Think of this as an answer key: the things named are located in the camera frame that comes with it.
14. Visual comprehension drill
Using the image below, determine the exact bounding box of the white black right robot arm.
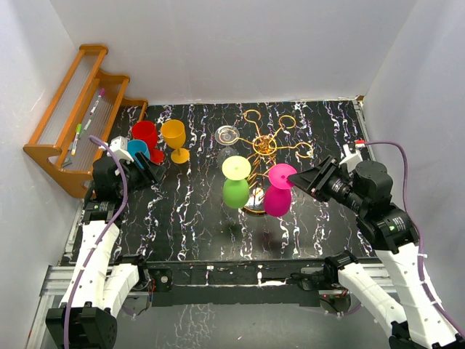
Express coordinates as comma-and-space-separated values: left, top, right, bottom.
288, 156, 464, 348

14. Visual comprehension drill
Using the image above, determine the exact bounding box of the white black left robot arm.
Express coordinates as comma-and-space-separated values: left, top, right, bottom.
45, 152, 166, 348

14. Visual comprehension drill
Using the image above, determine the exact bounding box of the red wine glass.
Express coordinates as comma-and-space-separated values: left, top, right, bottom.
132, 121, 164, 164

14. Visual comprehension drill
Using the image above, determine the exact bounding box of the gold wire glass rack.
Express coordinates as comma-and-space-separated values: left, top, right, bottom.
236, 109, 314, 216

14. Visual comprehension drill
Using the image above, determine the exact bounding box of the green cap marker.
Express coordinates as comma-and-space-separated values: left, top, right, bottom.
71, 124, 82, 156

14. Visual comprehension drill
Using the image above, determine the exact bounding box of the clear wine glass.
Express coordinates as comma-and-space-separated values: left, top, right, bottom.
214, 125, 240, 168

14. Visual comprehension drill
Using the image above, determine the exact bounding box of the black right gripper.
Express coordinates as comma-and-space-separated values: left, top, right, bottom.
286, 155, 366, 213

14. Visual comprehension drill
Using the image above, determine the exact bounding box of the purple cap marker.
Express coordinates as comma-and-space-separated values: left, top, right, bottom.
89, 88, 105, 116

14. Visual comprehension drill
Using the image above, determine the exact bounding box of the green wine glass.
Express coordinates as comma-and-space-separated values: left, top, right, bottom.
222, 156, 251, 209

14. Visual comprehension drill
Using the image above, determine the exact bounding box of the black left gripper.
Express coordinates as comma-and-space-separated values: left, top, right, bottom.
116, 151, 165, 197

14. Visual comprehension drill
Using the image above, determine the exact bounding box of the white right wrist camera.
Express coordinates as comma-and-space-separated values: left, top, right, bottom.
340, 140, 365, 172

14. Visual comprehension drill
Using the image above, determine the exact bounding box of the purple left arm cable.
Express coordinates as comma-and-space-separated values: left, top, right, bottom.
62, 135, 130, 349

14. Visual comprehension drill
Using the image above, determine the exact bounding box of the blue wine glass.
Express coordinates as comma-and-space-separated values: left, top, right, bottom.
127, 140, 150, 159

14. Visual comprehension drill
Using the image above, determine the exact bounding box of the wooden tiered shelf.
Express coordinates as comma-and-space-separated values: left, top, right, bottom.
23, 44, 148, 198

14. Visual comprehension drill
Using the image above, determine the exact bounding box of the magenta wine glass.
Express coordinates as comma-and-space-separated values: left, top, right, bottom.
263, 164, 297, 217

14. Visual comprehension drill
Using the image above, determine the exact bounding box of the yellow orange wine glass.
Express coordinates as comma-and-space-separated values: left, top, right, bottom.
161, 119, 190, 164

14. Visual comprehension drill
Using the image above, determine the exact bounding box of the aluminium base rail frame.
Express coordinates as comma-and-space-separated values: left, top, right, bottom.
28, 257, 397, 348

